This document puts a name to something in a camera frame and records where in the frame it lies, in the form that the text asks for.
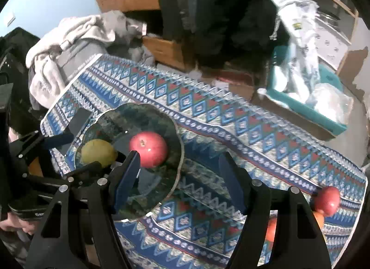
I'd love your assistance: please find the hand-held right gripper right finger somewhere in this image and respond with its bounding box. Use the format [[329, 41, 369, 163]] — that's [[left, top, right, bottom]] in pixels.
[[219, 153, 332, 269]]

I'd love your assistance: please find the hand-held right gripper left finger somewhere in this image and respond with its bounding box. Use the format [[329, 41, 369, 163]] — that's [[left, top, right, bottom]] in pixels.
[[26, 151, 141, 269]]

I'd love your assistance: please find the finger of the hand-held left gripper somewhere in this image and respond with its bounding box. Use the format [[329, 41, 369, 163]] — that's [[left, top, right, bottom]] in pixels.
[[23, 153, 128, 200], [9, 131, 75, 169]]

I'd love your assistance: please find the yellow-green pear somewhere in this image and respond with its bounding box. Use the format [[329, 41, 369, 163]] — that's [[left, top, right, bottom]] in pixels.
[[81, 139, 118, 169]]

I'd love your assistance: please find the red apple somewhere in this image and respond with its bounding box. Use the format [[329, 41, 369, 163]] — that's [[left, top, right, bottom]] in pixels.
[[264, 217, 278, 242], [314, 186, 342, 216], [129, 131, 169, 168]]

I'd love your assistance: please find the dark glass plate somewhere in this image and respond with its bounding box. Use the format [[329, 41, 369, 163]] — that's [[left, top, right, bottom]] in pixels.
[[74, 103, 185, 221]]

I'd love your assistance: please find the orange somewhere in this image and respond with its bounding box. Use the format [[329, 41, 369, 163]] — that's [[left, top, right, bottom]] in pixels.
[[312, 211, 326, 229]]

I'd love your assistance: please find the person's left hand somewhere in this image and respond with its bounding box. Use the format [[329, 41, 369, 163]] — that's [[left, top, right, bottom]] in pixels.
[[0, 213, 37, 235]]

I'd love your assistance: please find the patterned blue tablecloth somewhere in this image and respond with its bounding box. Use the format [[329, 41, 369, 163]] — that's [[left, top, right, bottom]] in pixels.
[[40, 53, 367, 269]]

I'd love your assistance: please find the flat brown cardboard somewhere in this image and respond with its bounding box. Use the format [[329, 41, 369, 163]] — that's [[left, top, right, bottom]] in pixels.
[[251, 88, 337, 142]]

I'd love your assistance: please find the black bag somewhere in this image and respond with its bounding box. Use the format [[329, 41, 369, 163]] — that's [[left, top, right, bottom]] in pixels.
[[0, 27, 41, 131]]

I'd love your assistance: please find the pile of white-grey clothes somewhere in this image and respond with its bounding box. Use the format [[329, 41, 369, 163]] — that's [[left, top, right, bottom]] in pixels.
[[25, 16, 116, 102]]

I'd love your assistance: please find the teal cardboard box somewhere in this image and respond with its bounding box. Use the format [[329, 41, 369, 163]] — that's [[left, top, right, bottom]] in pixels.
[[266, 46, 348, 136]]

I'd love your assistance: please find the grey clothes pile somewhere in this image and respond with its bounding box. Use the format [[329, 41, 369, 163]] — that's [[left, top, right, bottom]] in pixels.
[[101, 10, 157, 65]]

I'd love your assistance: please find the clear plastic bag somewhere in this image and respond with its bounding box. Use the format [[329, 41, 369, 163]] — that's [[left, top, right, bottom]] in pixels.
[[306, 83, 355, 125]]

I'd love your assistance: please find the white printed plastic bag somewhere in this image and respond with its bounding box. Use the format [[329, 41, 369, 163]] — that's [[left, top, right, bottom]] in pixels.
[[268, 0, 322, 104]]

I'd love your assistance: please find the torn cardboard sheet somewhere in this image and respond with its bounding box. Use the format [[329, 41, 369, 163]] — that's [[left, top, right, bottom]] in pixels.
[[337, 46, 369, 102]]

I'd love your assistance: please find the dark hanging clothing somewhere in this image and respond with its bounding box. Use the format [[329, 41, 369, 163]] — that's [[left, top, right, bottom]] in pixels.
[[159, 0, 299, 67]]

